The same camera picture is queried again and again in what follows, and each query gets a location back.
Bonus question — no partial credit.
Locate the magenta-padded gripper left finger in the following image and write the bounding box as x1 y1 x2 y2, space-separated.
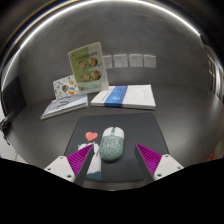
43 143 96 187

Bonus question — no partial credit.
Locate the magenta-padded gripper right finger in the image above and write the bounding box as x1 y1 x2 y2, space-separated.
133 143 185 184

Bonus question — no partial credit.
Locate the mint green perforated computer mouse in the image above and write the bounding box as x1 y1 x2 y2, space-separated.
98 126 126 163

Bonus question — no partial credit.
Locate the black mouse pad heart print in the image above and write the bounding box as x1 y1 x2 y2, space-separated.
63 111 170 183

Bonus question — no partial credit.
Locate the grey striped cover book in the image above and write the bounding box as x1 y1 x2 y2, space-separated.
39 92 90 121

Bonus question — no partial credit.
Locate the white book blue band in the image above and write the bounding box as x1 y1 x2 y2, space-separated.
90 83 157 111

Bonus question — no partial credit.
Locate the white sticker sheet card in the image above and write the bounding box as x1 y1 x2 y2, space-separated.
52 74 81 101

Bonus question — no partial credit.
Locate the green menu sign stand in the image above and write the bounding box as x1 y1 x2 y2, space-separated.
67 41 110 96

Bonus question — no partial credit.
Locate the white wall switch plate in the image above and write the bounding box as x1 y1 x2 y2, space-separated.
102 54 114 70
128 53 144 69
143 54 157 69
112 53 129 69

